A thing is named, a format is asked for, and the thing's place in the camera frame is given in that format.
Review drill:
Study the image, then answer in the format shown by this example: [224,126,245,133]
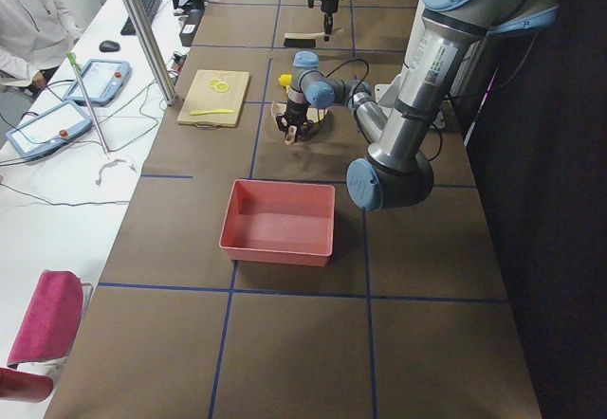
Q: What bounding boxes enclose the seated person white shirt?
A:
[1,0,83,94]

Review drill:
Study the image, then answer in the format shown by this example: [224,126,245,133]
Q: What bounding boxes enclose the teach pendant far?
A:
[79,59,131,107]

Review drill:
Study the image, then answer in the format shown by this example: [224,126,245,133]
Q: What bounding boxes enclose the black keyboard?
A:
[120,0,162,36]

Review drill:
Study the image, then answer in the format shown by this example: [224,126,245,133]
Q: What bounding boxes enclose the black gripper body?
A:
[306,0,340,18]
[275,101,315,136]

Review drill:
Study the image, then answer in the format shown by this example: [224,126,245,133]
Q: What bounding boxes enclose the red chair seat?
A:
[0,368,54,403]

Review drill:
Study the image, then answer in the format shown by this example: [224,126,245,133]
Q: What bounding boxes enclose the thin metal rod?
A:
[66,52,110,157]

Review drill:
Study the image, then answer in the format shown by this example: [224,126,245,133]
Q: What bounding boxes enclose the beige hand brush black bristles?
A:
[283,27,347,48]

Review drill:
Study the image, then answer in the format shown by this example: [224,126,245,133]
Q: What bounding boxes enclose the teach pendant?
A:
[79,59,131,107]
[6,100,93,159]

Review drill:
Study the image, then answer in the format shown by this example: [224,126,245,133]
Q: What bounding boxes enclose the yellow plastic knife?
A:
[189,108,234,117]

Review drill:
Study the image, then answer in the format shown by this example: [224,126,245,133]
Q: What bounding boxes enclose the aluminium frame post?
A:
[122,0,178,106]

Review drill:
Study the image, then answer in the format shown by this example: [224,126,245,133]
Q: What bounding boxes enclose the teach pendant near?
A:
[6,100,93,159]

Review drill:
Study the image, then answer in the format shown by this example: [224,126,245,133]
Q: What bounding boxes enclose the black computer mouse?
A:
[99,40,120,53]

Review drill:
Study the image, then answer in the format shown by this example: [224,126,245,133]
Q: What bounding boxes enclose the yellow corn cob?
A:
[278,74,292,92]

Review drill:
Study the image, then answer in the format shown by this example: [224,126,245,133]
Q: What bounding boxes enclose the white side desk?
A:
[1,0,166,361]

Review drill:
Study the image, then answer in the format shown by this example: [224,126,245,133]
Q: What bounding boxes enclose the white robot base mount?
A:
[374,80,447,130]

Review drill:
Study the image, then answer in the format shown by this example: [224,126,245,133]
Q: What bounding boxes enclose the bamboo cutting board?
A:
[176,69,250,128]

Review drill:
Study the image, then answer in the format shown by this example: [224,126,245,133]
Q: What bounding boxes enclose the pink plastic bin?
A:
[219,179,336,266]

